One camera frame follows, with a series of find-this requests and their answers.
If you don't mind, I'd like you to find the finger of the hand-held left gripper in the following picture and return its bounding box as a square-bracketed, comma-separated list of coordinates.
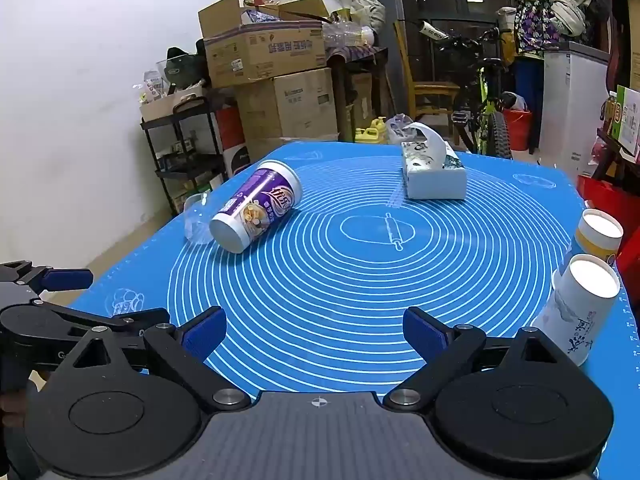
[0, 261, 95, 302]
[0, 304, 172, 335]

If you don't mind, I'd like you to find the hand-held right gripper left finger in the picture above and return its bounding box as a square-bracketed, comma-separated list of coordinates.
[52, 306, 252, 414]

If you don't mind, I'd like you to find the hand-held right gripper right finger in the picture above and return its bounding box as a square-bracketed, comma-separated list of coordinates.
[383, 306, 582, 414]

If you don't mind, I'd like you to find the purple paper cup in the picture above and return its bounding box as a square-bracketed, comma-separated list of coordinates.
[209, 160, 303, 254]

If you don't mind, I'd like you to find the clear plastic cup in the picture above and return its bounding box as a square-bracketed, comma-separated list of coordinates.
[183, 191, 218, 246]

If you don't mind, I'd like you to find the white cup with blue print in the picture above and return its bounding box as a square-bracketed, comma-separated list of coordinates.
[531, 254, 621, 367]

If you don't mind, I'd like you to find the yellow and white paper cup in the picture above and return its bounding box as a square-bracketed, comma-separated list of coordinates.
[571, 208, 624, 267]

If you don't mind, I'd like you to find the blue silicone baking mat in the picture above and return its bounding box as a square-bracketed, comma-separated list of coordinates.
[67, 141, 640, 480]

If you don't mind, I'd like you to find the white tissue box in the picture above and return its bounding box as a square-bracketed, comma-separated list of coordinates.
[400, 122, 468, 201]

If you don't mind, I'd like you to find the black shelf cart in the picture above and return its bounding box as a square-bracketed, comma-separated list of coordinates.
[140, 94, 229, 217]

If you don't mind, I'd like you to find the red and white container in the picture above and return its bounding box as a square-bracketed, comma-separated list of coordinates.
[215, 104, 245, 152]

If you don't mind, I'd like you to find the patterned plastic bag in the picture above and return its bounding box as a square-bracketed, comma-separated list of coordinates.
[386, 114, 417, 145]

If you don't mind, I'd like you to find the red bucket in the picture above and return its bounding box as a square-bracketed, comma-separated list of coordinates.
[502, 107, 534, 152]

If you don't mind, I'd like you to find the plain brown cardboard box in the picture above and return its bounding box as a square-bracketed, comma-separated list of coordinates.
[235, 67, 339, 142]

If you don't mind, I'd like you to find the wooden chair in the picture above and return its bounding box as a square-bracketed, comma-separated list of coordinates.
[393, 20, 461, 137]

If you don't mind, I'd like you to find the dark green cap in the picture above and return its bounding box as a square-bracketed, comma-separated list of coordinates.
[165, 46, 208, 93]

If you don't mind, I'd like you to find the black and green bicycle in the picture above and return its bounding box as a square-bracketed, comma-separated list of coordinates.
[417, 20, 517, 161]

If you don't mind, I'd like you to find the white chest freezer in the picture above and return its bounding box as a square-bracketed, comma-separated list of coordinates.
[537, 41, 611, 177]

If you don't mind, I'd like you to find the dark side table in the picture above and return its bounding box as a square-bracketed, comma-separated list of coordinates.
[327, 45, 390, 144]

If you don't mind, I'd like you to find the large open cardboard box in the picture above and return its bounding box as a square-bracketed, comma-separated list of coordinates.
[198, 0, 329, 89]

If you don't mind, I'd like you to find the green and white carton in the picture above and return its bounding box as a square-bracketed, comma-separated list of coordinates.
[612, 85, 640, 157]

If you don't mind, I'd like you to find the floral hanging garment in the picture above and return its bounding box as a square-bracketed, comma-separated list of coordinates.
[513, 0, 554, 59]

